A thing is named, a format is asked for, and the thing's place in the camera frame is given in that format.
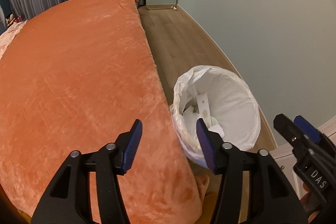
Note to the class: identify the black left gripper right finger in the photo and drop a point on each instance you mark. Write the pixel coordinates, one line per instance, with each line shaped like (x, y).
(272, 199)

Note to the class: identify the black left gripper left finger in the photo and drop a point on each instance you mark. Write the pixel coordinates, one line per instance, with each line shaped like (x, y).
(67, 198)

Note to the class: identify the white lined trash bin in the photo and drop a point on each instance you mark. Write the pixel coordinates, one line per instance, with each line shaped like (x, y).
(234, 110)

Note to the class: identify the white flat packaging box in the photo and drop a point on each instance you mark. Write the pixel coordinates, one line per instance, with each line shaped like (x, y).
(204, 108)

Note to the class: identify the orange velvet bed blanket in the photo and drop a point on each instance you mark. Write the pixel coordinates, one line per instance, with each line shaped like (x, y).
(75, 77)

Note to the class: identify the pink floral bedding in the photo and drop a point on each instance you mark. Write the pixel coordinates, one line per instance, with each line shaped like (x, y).
(7, 37)

